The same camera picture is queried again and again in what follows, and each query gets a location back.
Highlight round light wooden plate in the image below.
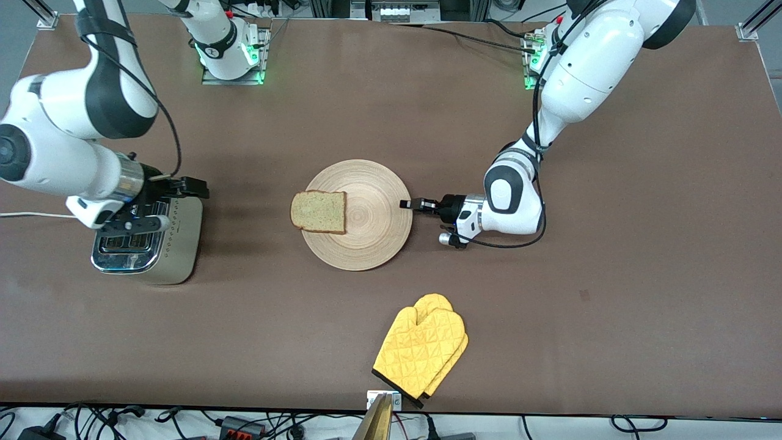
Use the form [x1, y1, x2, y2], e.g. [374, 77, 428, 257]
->
[301, 159, 413, 272]

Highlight brown bread slice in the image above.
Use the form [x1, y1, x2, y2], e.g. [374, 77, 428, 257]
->
[290, 190, 348, 235]

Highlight silver two-slot toaster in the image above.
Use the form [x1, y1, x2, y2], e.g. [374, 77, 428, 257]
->
[90, 183, 204, 286]

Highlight yellow quilted oven mitt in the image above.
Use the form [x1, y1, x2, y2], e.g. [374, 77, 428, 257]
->
[414, 293, 469, 409]
[373, 307, 467, 402]

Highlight white power strip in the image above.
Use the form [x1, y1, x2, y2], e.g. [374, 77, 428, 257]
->
[235, 0, 288, 18]

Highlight white electrical terminal block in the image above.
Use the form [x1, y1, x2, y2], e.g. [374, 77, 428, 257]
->
[370, 0, 440, 23]

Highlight black orange connector block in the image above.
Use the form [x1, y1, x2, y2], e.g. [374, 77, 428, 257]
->
[219, 416, 268, 438]

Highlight black power adapter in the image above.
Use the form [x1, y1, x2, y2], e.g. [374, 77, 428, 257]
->
[17, 426, 67, 440]

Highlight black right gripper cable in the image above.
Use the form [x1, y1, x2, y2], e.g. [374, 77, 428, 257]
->
[76, 12, 184, 179]

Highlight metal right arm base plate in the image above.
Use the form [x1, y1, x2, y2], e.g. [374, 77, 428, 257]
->
[202, 26, 271, 86]

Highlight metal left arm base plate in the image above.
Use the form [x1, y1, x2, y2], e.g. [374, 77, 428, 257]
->
[522, 29, 550, 92]

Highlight long thin black cable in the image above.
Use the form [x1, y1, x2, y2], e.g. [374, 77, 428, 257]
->
[391, 22, 538, 53]

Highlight thick black cable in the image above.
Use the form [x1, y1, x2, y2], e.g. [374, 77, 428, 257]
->
[486, 18, 530, 39]

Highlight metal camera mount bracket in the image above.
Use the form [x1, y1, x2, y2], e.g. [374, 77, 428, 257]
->
[367, 391, 402, 411]

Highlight aluminium table corner bracket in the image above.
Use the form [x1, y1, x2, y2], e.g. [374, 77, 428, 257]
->
[736, 0, 782, 42]
[24, 0, 60, 30]

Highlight tan camera stand beam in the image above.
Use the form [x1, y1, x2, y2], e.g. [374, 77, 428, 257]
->
[351, 394, 393, 440]

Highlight black floor cable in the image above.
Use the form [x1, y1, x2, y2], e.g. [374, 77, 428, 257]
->
[611, 416, 668, 432]
[61, 401, 147, 430]

